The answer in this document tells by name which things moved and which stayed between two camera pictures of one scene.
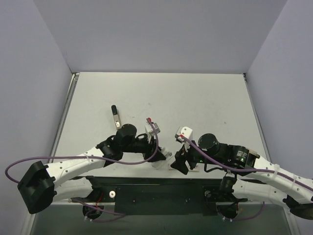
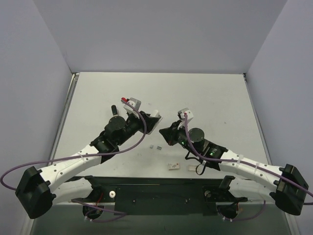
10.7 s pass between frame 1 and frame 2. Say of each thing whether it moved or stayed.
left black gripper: moved
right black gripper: moved
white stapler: moved
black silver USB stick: stayed
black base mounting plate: stayed
